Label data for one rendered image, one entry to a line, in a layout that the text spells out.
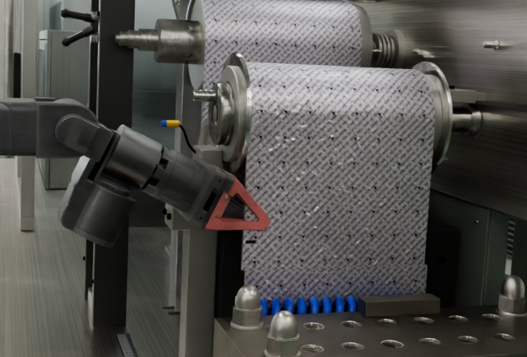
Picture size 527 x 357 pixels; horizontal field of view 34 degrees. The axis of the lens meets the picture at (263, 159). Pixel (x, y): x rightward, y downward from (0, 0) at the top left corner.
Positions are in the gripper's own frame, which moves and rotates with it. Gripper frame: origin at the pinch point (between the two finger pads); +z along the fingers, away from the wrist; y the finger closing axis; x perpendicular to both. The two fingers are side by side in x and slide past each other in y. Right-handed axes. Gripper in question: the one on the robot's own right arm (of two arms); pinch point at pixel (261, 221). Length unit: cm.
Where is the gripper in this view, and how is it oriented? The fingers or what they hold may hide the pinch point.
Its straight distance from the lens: 99.8
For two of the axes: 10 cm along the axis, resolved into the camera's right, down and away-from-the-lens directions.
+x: 4.6, -8.9, 0.1
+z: 8.4, 4.4, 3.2
